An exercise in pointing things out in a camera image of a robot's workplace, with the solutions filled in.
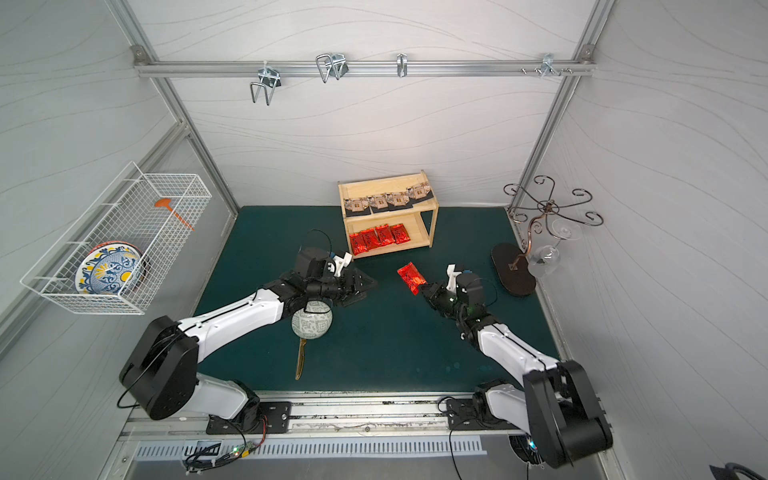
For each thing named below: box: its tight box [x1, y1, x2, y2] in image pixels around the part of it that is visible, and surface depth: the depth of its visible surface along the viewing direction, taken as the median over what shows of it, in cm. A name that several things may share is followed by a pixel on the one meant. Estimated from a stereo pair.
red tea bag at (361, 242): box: [349, 228, 373, 256], surface depth 106 cm
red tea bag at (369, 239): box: [354, 224, 387, 256], surface depth 109 cm
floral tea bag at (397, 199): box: [386, 192, 410, 207], surface depth 97 cm
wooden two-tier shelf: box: [337, 170, 439, 261], surface depth 101 cm
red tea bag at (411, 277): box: [397, 262, 427, 296], surface depth 89 cm
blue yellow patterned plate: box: [74, 241, 150, 295], surface depth 62 cm
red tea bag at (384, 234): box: [375, 224, 395, 246], surface depth 110 cm
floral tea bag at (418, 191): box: [406, 182, 431, 200], surface depth 100 cm
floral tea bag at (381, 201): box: [375, 193, 389, 209], surface depth 97 cm
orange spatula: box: [154, 198, 196, 232], surface depth 80 cm
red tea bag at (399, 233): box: [390, 223, 411, 245], surface depth 110 cm
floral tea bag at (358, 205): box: [343, 197, 370, 213], surface depth 95 cm
